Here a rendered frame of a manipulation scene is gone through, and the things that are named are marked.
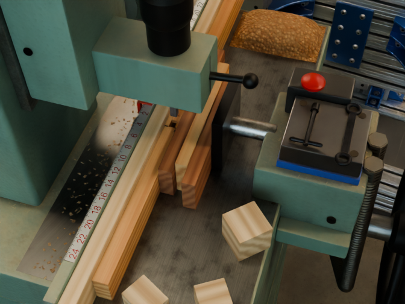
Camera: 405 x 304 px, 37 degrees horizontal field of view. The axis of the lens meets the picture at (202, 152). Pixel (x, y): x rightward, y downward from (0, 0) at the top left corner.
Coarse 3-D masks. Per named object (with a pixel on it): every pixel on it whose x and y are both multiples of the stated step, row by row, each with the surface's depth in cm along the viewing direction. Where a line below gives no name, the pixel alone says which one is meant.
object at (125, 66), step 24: (120, 24) 74; (144, 24) 74; (96, 48) 71; (120, 48) 71; (144, 48) 71; (192, 48) 71; (216, 48) 73; (96, 72) 74; (120, 72) 72; (144, 72) 71; (168, 72) 70; (192, 72) 69; (144, 96) 74; (168, 96) 73; (192, 96) 71
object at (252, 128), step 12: (228, 84) 78; (240, 84) 79; (228, 96) 76; (228, 108) 75; (216, 120) 74; (228, 120) 76; (240, 120) 78; (252, 120) 78; (216, 132) 74; (228, 132) 78; (240, 132) 78; (252, 132) 78; (264, 132) 77; (216, 144) 76; (228, 144) 81; (216, 156) 78; (216, 168) 80
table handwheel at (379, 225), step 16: (400, 192) 95; (400, 208) 96; (384, 224) 84; (400, 224) 82; (384, 240) 85; (400, 240) 82; (384, 256) 96; (400, 256) 85; (384, 272) 94; (400, 272) 85; (384, 288) 92; (400, 288) 73
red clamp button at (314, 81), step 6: (312, 72) 75; (306, 78) 74; (312, 78) 74; (318, 78) 74; (324, 78) 74; (306, 84) 73; (312, 84) 73; (318, 84) 73; (324, 84) 73; (312, 90) 73; (318, 90) 73
